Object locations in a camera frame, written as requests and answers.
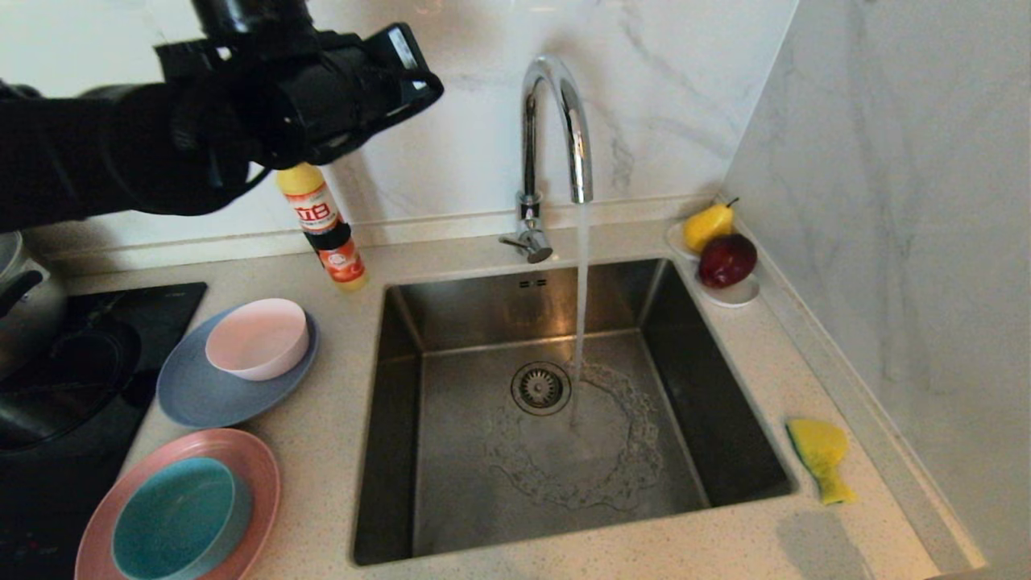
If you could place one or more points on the stainless steel sink basin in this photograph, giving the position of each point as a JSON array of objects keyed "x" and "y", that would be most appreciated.
[{"x": 451, "y": 483}]

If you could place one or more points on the yellow green sponge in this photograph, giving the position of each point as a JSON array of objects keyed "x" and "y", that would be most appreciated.
[{"x": 817, "y": 447}]

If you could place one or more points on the stainless steel pot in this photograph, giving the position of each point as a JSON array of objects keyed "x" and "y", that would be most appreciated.
[{"x": 32, "y": 322}]

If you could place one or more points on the black glass cooktop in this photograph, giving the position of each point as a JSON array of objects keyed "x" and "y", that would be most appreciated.
[{"x": 165, "y": 310}]

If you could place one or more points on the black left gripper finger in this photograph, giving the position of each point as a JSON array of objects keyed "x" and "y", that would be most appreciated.
[{"x": 399, "y": 68}]

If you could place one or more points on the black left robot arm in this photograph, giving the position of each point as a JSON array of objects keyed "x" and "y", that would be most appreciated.
[{"x": 80, "y": 153}]

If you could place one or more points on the dark red apple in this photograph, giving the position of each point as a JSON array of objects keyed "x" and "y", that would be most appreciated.
[{"x": 727, "y": 261}]

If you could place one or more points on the black frying pan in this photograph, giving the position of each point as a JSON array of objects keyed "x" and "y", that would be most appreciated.
[{"x": 72, "y": 387}]

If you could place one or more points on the orange dish soap bottle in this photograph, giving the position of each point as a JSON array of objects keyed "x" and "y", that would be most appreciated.
[{"x": 330, "y": 234}]

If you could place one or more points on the pale pink bowl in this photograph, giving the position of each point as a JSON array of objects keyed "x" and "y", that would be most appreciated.
[{"x": 256, "y": 338}]

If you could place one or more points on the teal bowl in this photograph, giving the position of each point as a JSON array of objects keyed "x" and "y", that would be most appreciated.
[{"x": 177, "y": 519}]

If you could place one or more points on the chrome gooseneck faucet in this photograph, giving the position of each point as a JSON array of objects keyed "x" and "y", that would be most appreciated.
[{"x": 529, "y": 145}]

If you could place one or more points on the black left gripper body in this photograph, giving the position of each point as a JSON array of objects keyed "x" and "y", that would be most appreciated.
[{"x": 322, "y": 97}]

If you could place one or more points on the round metal drain strainer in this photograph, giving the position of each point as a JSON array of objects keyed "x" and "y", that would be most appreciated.
[{"x": 541, "y": 388}]

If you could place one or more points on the blue grey plate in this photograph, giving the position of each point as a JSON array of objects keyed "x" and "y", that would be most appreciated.
[{"x": 193, "y": 395}]

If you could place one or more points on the pink plate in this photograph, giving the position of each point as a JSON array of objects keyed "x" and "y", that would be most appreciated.
[{"x": 258, "y": 475}]

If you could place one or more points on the yellow pear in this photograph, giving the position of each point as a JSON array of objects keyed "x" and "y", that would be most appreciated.
[{"x": 706, "y": 227}]

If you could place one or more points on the small white fruit dish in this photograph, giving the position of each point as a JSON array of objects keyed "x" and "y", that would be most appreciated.
[{"x": 736, "y": 296}]

